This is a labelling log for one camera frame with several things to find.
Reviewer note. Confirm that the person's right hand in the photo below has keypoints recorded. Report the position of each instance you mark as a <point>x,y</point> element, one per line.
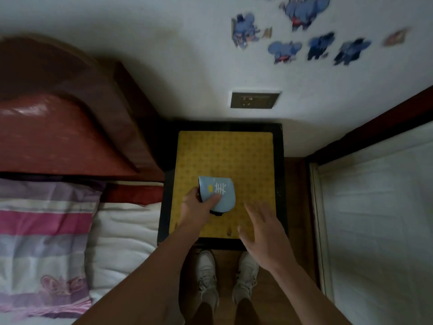
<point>269,242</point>

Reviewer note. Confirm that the person's left hand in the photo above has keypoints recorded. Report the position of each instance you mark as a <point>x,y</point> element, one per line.
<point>192,213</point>

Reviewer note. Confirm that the person's right thumb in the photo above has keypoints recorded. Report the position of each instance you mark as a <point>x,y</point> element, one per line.
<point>243,233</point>

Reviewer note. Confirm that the person's left thumb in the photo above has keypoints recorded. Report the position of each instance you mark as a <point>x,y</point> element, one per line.
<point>212,200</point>

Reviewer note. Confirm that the light blue mug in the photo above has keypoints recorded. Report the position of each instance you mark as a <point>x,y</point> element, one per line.
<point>221,198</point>

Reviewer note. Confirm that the person's right forearm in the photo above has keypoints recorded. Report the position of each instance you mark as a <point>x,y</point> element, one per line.
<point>304,294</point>

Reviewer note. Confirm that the person's left forearm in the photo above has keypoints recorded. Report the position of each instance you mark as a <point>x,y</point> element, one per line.
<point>145,284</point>

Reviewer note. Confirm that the person's white right shoe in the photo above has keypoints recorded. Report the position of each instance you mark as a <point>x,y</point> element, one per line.
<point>246,275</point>

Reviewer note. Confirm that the person's white shoe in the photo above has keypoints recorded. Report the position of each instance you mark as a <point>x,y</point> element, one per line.
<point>246,275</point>
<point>207,274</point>

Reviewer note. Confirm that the yellow patterned table mat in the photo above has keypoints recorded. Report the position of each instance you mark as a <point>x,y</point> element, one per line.
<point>230,155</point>

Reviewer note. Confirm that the person's white left shoe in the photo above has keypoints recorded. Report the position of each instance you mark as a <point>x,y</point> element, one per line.
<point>207,274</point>

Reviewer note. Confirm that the black bedside table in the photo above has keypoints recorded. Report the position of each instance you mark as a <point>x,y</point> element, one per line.
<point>282,172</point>

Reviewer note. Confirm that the person's right leg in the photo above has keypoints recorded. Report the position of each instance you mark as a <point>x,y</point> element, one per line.
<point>246,313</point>

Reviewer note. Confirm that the person's leg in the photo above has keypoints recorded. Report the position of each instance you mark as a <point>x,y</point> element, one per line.
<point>246,313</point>
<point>203,314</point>

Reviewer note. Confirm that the person's left leg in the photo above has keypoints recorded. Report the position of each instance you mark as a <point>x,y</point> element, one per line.
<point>203,314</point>

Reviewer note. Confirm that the white bed sheet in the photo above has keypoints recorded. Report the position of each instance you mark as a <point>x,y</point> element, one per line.
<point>125,240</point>

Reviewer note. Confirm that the red padded headboard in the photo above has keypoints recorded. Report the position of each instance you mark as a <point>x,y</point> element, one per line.
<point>57,131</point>

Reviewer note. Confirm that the pink purple striped pillow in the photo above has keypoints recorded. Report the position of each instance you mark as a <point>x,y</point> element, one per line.
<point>40,240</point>

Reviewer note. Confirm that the wall power socket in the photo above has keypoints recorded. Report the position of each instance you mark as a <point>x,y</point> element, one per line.
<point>254,100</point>

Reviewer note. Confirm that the white mattress with wooden frame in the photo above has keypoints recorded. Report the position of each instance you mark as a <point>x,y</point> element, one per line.
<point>379,216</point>

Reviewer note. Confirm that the small orange wall sticker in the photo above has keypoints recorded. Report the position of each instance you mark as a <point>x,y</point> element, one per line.
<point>267,32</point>

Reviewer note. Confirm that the large blue cartoon wall sticker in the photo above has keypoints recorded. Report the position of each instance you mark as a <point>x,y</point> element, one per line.
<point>306,10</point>

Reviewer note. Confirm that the small framed picture wall sticker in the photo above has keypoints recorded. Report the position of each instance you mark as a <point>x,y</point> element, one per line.
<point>395,37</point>

